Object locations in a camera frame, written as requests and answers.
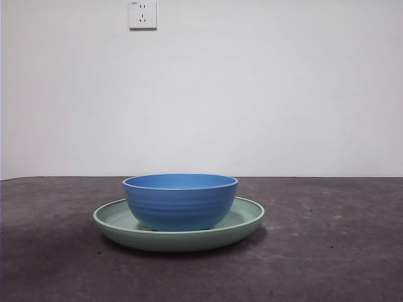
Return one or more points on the blue ribbed bowl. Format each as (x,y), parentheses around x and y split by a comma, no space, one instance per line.
(179,204)

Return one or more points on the pale green round plate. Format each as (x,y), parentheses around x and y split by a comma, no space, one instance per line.
(176,240)

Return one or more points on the white wall socket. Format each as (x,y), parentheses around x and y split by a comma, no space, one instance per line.
(143,15)

